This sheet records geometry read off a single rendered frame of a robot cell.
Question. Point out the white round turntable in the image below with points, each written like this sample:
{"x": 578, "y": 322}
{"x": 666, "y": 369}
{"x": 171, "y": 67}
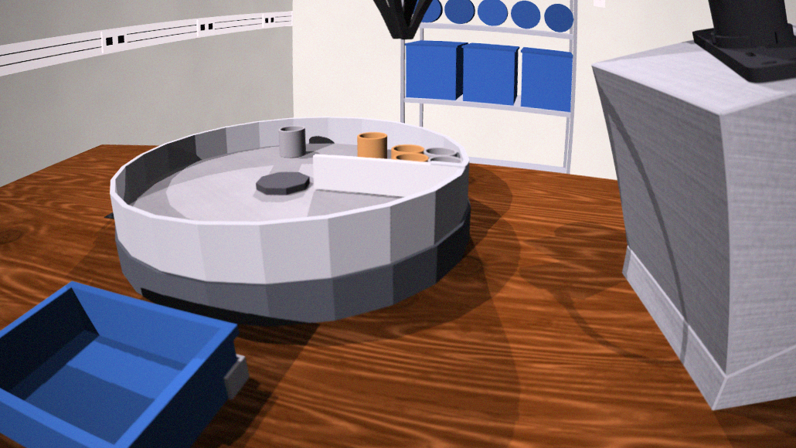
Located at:
{"x": 408, "y": 226}

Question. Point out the blue open tray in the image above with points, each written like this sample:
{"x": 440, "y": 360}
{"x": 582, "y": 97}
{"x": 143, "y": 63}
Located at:
{"x": 122, "y": 369}

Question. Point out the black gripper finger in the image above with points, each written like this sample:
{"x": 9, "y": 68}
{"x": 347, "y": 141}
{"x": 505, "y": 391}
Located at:
{"x": 408, "y": 9}
{"x": 396, "y": 8}

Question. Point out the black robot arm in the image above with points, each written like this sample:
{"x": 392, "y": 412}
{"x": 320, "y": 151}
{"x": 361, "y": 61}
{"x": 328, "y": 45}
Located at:
{"x": 752, "y": 38}

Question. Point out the grey metal bushing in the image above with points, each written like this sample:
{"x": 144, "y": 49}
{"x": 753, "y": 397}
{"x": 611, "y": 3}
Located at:
{"x": 445, "y": 159}
{"x": 292, "y": 141}
{"x": 432, "y": 152}

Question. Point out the bronze bushing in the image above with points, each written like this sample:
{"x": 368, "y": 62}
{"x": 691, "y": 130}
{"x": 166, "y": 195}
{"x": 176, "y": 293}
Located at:
{"x": 411, "y": 157}
{"x": 406, "y": 148}
{"x": 372, "y": 145}

